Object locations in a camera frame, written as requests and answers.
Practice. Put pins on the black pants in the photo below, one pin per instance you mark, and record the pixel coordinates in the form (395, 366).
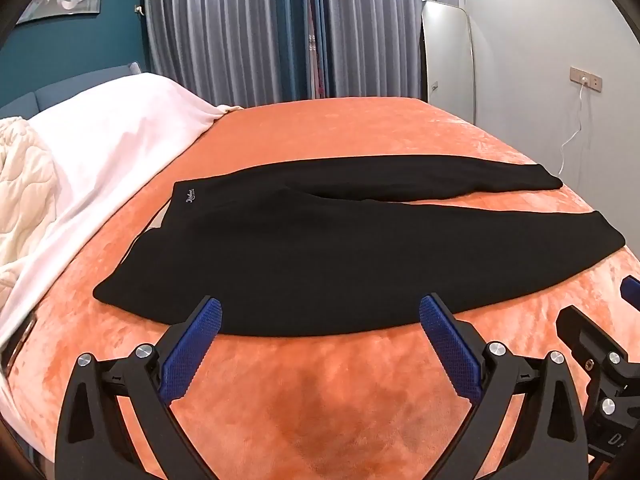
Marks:
(310, 255)

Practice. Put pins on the teal headboard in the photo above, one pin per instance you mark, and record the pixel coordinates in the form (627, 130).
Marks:
(75, 87)

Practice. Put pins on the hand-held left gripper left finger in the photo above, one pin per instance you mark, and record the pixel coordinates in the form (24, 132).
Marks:
(192, 350)

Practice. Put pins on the orange plush blanket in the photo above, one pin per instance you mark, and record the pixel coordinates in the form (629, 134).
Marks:
(350, 130)

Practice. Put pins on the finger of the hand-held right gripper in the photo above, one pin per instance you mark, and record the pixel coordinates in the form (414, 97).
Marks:
(632, 292)
(585, 335)

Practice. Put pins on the standing mirror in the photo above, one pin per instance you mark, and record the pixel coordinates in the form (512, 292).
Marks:
(447, 60)

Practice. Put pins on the grey curtain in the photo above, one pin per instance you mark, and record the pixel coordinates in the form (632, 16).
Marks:
(215, 30)
(370, 25)

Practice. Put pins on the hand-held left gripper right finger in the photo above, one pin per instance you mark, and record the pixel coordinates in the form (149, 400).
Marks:
(450, 350)

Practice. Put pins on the white blanket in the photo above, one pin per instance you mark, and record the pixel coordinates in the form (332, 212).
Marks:
(110, 150)

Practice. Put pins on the cream quilted blanket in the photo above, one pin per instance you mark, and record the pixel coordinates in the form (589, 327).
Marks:
(22, 195)

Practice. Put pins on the blue curtain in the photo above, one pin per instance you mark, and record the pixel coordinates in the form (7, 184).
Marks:
(312, 25)

